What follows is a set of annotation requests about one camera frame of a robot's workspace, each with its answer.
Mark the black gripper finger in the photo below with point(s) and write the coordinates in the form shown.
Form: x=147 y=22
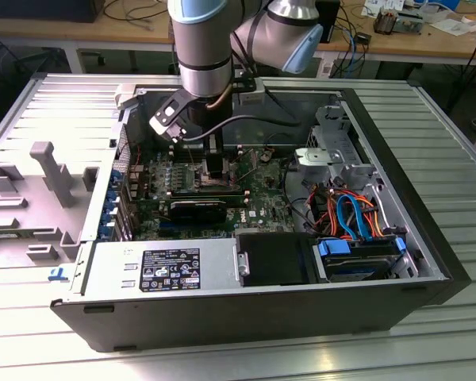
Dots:
x=214 y=164

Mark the metal locking lever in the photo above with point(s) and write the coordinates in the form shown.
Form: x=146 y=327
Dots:
x=190 y=151
x=248 y=176

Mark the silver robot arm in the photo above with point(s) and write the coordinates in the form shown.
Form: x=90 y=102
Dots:
x=202 y=47

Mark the CPU socket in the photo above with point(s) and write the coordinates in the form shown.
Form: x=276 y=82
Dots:
x=197 y=180

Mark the black graphics card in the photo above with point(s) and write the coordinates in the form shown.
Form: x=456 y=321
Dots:
x=198 y=212

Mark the coin cell battery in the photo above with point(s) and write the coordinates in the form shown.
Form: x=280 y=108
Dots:
x=266 y=154

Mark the green motherboard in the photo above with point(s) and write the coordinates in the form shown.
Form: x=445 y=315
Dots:
x=262 y=202

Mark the grey case latch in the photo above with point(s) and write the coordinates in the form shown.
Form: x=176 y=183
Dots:
x=123 y=97

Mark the blue expansion card retainer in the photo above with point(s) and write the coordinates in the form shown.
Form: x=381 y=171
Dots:
x=111 y=206

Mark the wooden desk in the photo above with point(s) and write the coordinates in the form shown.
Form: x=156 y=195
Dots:
x=103 y=33

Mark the tall black box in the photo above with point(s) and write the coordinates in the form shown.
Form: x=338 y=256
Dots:
x=332 y=20

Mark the silver power supply unit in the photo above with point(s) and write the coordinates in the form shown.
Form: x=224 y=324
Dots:
x=111 y=274

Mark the black PC case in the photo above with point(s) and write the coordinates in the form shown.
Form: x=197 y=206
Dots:
x=222 y=317

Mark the small black box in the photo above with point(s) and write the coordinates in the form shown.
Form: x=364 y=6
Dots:
x=363 y=37

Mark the hard disk in blue carrier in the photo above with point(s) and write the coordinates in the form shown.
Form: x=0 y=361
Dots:
x=357 y=268

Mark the brown metal heatsink block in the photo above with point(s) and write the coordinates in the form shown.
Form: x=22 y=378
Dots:
x=384 y=21

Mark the blue plastic clip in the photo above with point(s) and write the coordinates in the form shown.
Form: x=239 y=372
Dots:
x=57 y=273

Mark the grey parts rack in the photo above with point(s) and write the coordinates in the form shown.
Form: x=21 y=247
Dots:
x=28 y=206

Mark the white printed papers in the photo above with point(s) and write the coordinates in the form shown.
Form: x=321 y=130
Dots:
x=381 y=6

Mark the black monitor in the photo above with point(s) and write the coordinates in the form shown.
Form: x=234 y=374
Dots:
x=43 y=10

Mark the grey electronic device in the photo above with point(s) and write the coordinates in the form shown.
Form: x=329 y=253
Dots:
x=408 y=24

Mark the white paper sheets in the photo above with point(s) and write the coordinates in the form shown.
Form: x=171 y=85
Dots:
x=456 y=25

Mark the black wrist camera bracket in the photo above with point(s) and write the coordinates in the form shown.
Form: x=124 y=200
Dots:
x=248 y=85

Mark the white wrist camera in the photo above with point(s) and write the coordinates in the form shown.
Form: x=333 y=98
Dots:
x=168 y=119

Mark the silver metal bracket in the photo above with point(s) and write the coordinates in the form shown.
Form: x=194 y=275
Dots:
x=317 y=156

